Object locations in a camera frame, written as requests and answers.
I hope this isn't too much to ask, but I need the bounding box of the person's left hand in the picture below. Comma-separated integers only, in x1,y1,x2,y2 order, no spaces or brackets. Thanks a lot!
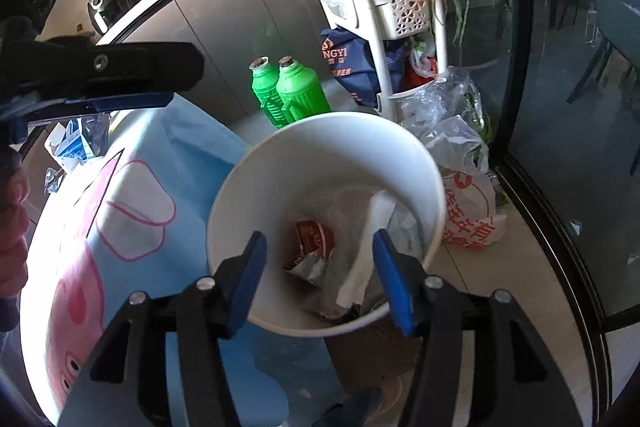
0,167,32,299

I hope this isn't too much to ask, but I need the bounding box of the brown cardboard piece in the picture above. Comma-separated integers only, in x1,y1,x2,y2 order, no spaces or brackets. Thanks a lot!
327,317,431,408

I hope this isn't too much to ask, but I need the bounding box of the white paper strip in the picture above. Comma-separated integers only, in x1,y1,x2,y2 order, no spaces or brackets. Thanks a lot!
336,189,397,308

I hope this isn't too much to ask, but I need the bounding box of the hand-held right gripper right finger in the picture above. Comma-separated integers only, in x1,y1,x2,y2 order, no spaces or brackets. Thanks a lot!
371,228,583,427

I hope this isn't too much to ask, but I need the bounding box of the navy printed bag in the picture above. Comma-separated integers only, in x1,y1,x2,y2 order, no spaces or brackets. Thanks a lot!
320,27,407,108

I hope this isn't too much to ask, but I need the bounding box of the white red printed bag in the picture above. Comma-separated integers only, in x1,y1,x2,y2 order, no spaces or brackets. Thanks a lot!
440,169,508,251

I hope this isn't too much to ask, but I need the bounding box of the white plastic storage rack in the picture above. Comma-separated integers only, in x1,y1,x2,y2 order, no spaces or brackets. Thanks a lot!
287,0,451,112

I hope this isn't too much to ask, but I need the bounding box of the white round bucket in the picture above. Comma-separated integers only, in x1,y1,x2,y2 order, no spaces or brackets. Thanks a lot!
206,112,446,339

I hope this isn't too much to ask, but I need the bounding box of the black framed glass door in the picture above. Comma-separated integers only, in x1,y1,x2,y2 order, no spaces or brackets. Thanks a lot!
492,0,640,427

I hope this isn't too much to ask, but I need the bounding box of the dark kitchen cabinet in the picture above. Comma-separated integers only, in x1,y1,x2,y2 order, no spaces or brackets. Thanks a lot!
95,0,361,128

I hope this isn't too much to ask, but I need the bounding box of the green plastic bottle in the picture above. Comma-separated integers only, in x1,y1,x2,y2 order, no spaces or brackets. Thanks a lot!
250,57,283,128
276,56,332,126

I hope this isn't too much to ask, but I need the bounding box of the clear plastic floor bag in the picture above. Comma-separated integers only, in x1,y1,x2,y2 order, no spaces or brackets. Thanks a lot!
400,67,493,175

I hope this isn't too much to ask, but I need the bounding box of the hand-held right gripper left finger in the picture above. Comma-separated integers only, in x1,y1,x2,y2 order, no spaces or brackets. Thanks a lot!
57,231,268,427

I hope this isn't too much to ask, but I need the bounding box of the black air fryer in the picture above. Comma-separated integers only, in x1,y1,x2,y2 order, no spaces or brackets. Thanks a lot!
87,0,146,35

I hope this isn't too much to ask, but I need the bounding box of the red wrapper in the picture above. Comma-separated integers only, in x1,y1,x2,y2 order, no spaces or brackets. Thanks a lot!
284,219,336,290

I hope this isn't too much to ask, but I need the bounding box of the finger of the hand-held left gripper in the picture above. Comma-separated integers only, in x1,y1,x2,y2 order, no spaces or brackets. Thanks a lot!
0,104,108,148
0,39,205,128

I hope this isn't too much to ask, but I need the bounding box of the blue white carton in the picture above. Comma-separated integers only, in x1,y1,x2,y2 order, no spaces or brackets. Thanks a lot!
45,119,101,172

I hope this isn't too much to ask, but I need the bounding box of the cartoon pig printed tablecloth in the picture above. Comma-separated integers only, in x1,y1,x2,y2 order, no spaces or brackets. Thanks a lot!
20,94,341,427

